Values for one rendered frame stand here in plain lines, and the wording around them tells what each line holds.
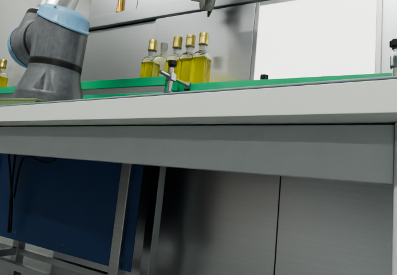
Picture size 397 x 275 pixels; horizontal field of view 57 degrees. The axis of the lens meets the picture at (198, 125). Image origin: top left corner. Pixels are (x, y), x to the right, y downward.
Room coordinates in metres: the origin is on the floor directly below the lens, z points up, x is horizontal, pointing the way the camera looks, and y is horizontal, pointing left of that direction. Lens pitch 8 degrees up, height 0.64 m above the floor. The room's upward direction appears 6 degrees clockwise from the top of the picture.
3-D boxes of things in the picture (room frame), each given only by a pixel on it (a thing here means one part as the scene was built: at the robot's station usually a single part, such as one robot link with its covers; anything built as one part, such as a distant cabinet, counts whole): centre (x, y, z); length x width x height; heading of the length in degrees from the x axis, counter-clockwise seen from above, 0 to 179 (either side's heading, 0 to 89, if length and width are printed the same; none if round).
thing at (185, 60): (1.29, 0.06, 0.99); 0.06 x 0.06 x 0.21; 61
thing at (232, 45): (1.32, -0.16, 1.15); 0.90 x 0.03 x 0.34; 60
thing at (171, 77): (1.16, 0.09, 0.95); 0.17 x 0.03 x 0.12; 150
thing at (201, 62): (1.26, 0.01, 0.99); 0.06 x 0.06 x 0.21; 59
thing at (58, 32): (0.82, 0.35, 0.94); 0.13 x 0.12 x 0.14; 45
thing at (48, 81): (0.82, 0.34, 0.82); 0.15 x 0.15 x 0.10
